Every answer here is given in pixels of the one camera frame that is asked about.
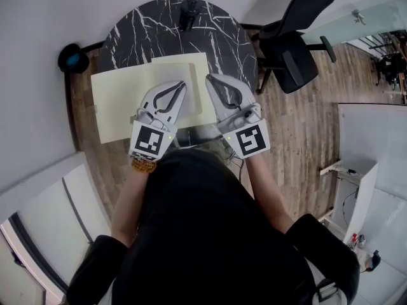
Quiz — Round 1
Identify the white A4 paper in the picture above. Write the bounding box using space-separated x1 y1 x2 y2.
176 64 198 118

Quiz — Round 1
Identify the grey bag strap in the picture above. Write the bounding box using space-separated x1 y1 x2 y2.
313 278 343 305

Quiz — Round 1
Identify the person's black shirt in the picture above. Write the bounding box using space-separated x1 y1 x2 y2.
65 149 360 305

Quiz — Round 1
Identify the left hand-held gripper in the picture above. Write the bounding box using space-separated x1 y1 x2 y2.
128 80 187 162

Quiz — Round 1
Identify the person's left forearm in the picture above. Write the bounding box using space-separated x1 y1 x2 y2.
111 162 150 247

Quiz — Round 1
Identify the metal door handle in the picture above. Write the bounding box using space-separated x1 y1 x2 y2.
351 9 366 26

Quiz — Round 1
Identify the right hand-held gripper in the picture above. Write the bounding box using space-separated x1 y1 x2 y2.
205 74 271 161

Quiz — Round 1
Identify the black equipment stand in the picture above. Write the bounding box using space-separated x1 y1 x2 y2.
376 54 407 87

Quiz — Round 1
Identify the frosted glass door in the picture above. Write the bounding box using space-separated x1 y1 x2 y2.
301 0 407 47

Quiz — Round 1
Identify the black cable bundle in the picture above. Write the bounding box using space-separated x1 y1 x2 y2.
224 147 245 177

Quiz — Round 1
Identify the black office chair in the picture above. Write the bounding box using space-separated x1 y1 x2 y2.
252 0 343 95

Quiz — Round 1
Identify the black round waste bin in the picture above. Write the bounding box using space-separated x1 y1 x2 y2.
57 43 90 74

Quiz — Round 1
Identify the person's right forearm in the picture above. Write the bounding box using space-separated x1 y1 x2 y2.
243 152 295 234

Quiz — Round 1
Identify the small black camera device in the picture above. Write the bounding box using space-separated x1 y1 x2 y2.
179 0 200 32

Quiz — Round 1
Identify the white partitioned desk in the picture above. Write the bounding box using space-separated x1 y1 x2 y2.
319 103 407 279

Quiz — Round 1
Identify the orange bead bracelet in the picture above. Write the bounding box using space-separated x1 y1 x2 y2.
130 157 158 174

